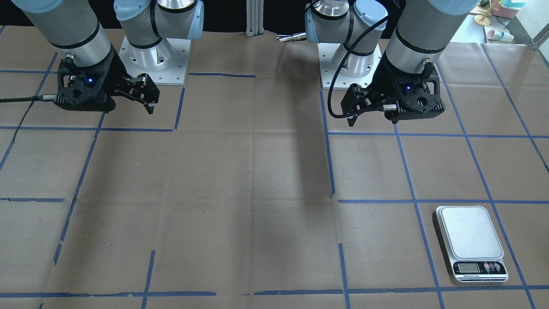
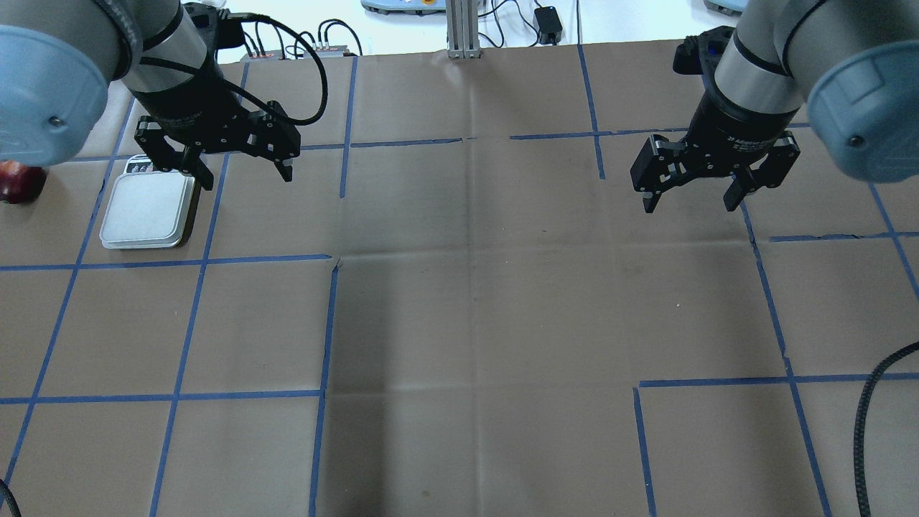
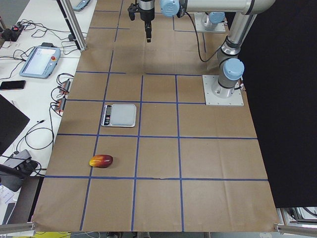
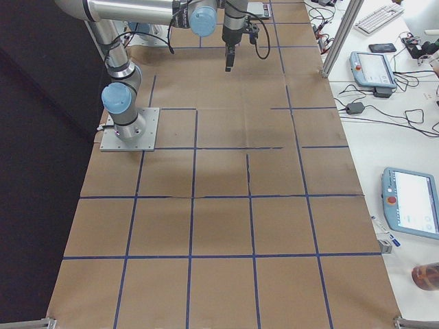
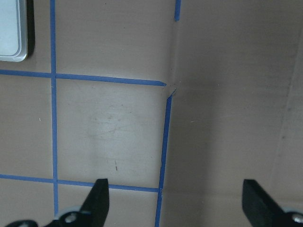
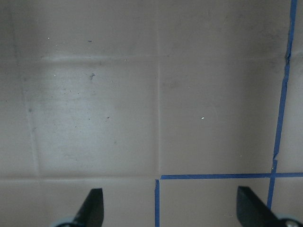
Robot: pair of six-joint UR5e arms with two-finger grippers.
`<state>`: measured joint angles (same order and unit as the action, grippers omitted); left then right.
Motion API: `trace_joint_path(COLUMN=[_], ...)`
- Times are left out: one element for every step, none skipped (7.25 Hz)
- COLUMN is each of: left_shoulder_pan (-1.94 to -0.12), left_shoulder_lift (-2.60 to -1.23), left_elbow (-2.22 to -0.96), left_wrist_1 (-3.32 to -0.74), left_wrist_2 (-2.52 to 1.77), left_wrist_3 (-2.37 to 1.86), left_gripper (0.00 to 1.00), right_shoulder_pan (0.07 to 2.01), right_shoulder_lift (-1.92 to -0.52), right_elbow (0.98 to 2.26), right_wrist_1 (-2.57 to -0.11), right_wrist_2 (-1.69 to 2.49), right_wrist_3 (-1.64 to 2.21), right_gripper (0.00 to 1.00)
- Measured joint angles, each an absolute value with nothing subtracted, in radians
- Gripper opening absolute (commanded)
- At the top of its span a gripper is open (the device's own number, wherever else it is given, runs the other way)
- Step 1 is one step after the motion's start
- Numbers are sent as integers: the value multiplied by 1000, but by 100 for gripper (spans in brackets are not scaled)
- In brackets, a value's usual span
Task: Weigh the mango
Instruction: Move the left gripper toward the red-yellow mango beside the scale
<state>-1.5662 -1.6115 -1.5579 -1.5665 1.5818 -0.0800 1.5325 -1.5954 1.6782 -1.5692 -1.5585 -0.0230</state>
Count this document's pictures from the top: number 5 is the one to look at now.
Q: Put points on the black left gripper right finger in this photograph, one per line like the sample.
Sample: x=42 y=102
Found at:
x=262 y=211

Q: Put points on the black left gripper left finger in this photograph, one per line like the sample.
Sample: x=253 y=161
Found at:
x=92 y=213

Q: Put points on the silver digital kitchen scale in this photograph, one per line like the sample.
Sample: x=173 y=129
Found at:
x=17 y=30

